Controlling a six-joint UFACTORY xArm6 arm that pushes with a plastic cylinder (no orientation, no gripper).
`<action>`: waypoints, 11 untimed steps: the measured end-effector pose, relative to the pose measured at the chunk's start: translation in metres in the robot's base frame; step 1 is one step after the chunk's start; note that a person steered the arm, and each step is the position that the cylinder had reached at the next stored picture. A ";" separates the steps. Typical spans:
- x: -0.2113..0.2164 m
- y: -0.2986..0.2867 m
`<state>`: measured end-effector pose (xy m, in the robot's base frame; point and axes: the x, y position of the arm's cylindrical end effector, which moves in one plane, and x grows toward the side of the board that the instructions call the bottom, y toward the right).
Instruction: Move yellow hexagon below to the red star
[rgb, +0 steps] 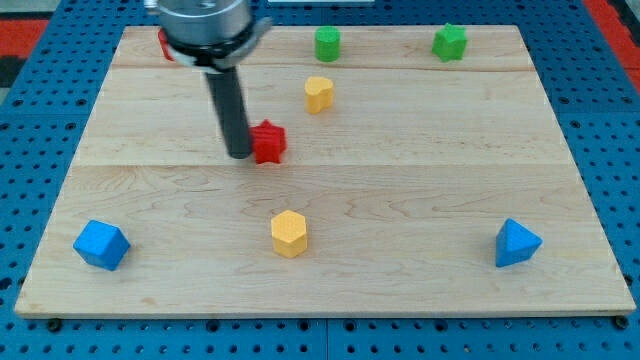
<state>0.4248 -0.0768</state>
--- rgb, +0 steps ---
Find red block behind arm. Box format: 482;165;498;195
157;28;174;62

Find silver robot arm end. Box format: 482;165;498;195
144;0;273;73

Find yellow hexagon block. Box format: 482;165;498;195
271;210;307;258

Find red star block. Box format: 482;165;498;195
250;119;287;164

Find green star block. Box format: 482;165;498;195
431;23;467;62

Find wooden board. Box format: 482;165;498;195
15;25;636;319

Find yellow heart block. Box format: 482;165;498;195
304;76;334;114

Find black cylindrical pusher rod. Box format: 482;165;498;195
206;67;253;159

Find green cylinder block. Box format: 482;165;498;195
314;26;341;62

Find blue triangle block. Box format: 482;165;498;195
495;218;543;267

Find blue cube block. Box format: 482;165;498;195
73;220;130;271

